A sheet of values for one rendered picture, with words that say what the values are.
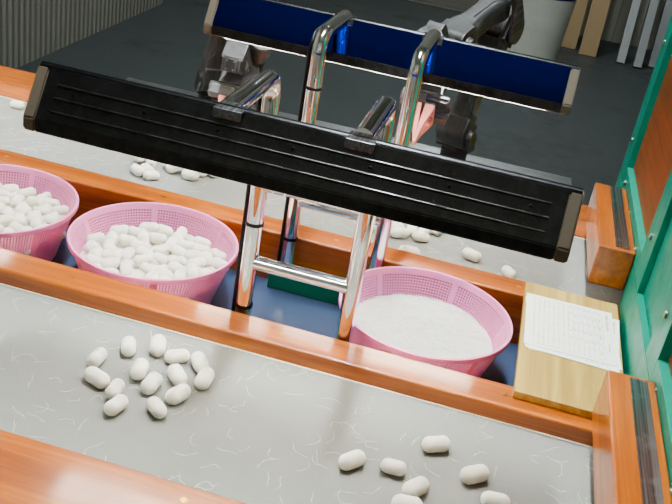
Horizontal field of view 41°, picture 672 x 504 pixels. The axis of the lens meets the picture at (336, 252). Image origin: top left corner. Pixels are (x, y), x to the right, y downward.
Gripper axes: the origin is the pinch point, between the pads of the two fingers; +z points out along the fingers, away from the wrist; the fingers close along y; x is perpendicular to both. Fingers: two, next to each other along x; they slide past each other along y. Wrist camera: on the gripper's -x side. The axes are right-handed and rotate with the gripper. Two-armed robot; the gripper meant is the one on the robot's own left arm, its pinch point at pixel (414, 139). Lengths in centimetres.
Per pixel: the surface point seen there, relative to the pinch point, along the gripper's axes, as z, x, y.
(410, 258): 31.4, -14.7, 6.5
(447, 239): 20.4, -2.0, 11.4
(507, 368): 46, -15, 26
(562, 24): -286, 305, 38
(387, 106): 35, -64, 2
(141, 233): 42, -21, -37
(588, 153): -167, 254, 63
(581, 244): 10.6, 6.3, 36.3
